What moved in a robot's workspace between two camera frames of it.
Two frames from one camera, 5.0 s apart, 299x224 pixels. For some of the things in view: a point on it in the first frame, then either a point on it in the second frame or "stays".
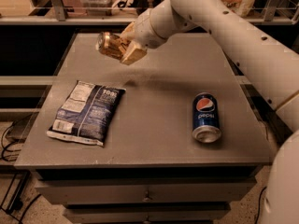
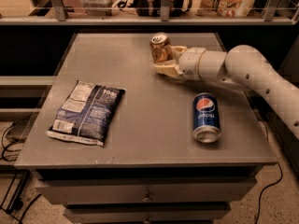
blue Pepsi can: (206, 119) stays
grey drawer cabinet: (150, 169) stays
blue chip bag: (86, 113) stays
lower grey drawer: (148, 216) stays
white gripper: (143, 33) to (191, 63)
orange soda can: (110, 44) to (160, 44)
